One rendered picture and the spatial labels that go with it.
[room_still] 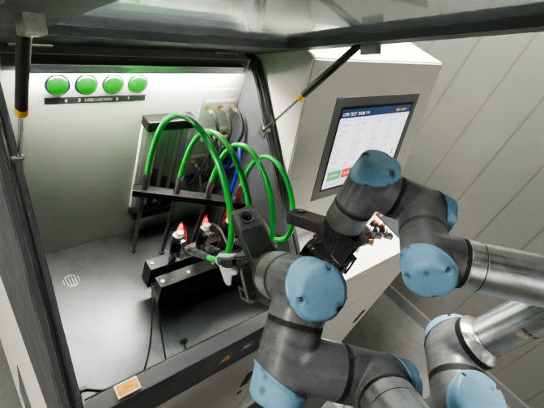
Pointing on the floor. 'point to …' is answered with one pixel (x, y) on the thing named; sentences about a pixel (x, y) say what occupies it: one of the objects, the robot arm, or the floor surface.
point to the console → (357, 309)
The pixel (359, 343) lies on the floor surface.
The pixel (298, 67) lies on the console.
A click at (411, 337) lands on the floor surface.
